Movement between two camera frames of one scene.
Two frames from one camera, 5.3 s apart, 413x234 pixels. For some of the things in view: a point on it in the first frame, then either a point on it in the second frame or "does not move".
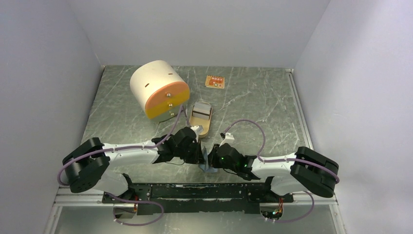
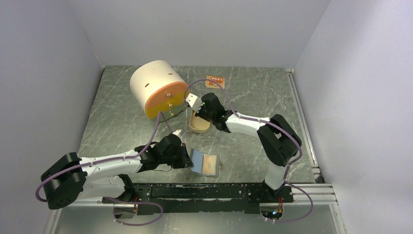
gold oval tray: x=205 y=124 does not move
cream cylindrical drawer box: x=159 y=88 does not move
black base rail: x=187 y=198 does not move
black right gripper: x=213 y=157 -> x=200 y=113
